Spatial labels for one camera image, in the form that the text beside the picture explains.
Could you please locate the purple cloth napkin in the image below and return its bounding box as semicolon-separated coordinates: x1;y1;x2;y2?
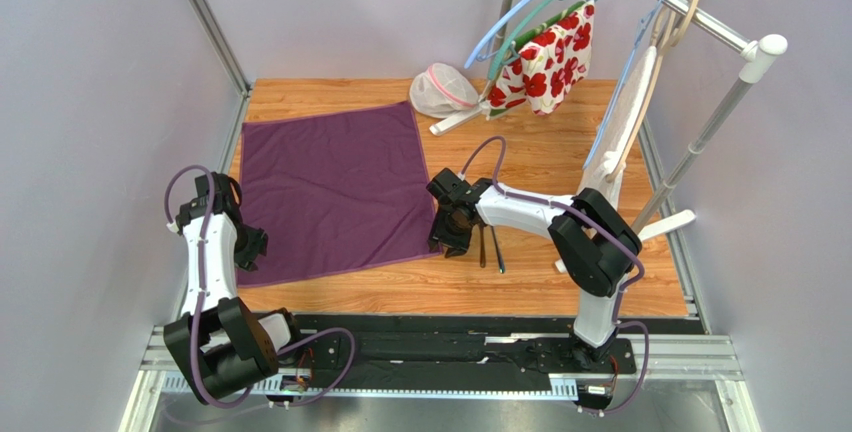
237;102;435;287

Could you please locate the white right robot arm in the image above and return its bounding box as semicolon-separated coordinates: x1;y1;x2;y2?
426;168;642;361

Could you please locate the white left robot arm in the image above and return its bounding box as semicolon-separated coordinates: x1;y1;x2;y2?
163;166;300;408

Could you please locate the white mesh laundry bag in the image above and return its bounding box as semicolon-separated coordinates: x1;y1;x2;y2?
409;63;479;119

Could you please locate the white towel on hanger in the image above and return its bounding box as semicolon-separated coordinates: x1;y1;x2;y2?
578;46;657;208

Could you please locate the red poppy floral cloth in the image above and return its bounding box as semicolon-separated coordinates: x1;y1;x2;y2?
484;0;596;120

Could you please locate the metal clothes rack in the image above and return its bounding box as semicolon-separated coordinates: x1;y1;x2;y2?
429;0;789;274

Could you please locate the blue thin wire hanger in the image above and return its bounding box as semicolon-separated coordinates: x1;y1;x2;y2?
583;0;664;170

